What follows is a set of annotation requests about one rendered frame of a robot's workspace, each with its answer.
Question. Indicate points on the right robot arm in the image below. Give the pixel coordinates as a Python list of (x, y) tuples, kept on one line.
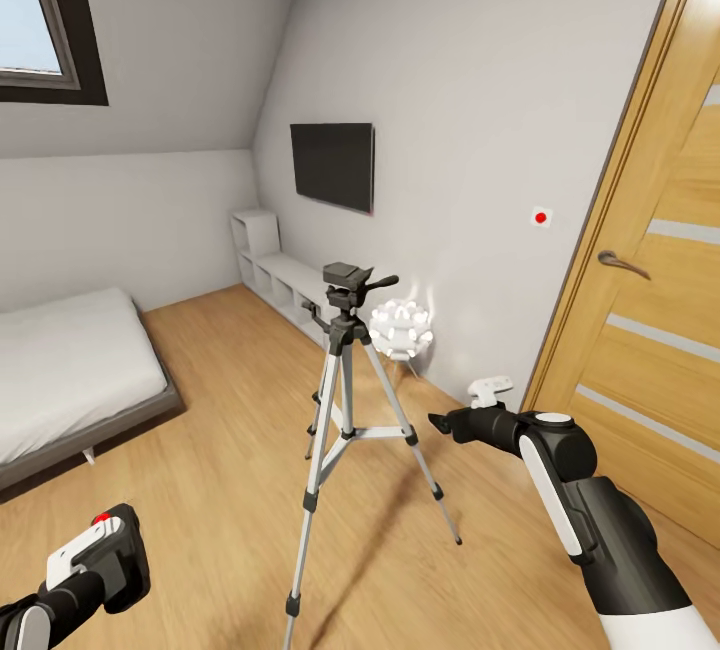
[(639, 600)]

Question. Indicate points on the digital camera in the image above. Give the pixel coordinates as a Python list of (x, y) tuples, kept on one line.
[(129, 542)]

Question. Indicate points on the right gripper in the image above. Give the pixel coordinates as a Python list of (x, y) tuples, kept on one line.
[(470, 424)]

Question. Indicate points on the fixed window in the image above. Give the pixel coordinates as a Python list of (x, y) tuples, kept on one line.
[(49, 53)]

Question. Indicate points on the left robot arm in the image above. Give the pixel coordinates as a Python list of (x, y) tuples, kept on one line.
[(75, 593)]

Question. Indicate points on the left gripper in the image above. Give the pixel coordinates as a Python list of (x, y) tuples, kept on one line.
[(95, 586)]

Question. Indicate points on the bed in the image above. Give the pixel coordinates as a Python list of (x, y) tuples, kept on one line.
[(73, 373)]

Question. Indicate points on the camera tripod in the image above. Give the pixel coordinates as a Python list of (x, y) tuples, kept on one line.
[(347, 291)]

